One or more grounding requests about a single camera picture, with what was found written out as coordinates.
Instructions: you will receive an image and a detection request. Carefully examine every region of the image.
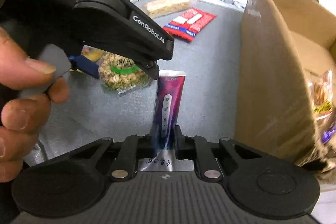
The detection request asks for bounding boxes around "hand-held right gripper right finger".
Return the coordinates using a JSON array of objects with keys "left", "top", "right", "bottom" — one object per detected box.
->
[{"left": 174, "top": 125, "right": 263, "bottom": 181}]

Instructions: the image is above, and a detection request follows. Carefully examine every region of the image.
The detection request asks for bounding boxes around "small purple wrapper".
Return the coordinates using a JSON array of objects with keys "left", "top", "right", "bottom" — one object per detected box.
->
[{"left": 319, "top": 119, "right": 336, "bottom": 146}]

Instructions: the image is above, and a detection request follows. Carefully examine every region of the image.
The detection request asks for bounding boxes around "beige wafer snack packet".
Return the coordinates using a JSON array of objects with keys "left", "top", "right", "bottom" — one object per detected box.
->
[{"left": 140, "top": 0, "right": 193, "bottom": 19}]

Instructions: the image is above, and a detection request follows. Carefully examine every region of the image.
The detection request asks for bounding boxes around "green ring nut snack bag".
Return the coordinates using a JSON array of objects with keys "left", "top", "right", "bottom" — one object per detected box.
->
[{"left": 98, "top": 52, "right": 152, "bottom": 95}]

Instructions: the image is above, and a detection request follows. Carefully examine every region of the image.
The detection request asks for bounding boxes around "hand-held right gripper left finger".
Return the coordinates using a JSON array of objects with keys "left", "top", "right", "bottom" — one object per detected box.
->
[{"left": 63, "top": 134, "right": 159, "bottom": 182}]

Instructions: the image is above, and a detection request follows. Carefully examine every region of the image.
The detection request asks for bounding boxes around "red striped snack packet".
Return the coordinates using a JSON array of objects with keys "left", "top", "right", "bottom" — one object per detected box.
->
[{"left": 162, "top": 7, "right": 217, "bottom": 42}]

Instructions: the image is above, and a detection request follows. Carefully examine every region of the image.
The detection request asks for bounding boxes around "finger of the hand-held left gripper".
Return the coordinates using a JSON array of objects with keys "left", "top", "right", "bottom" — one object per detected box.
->
[
  {"left": 135, "top": 58, "right": 160, "bottom": 81},
  {"left": 68, "top": 55, "right": 101, "bottom": 80}
]

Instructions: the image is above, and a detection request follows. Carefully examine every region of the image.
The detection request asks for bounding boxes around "yellow snack packet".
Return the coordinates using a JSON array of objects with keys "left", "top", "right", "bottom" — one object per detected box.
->
[{"left": 81, "top": 46, "right": 106, "bottom": 62}]

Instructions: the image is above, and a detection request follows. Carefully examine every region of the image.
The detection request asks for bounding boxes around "brown cardboard box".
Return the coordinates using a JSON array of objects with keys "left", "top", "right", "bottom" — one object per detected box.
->
[{"left": 234, "top": 0, "right": 336, "bottom": 193}]

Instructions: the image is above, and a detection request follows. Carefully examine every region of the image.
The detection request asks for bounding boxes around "clear bag of crackers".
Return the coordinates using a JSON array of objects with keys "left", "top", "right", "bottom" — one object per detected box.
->
[{"left": 306, "top": 69, "right": 336, "bottom": 125}]

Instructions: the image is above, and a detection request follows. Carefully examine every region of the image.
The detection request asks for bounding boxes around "person's left hand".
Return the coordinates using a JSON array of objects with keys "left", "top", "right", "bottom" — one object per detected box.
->
[{"left": 0, "top": 27, "right": 71, "bottom": 183}]

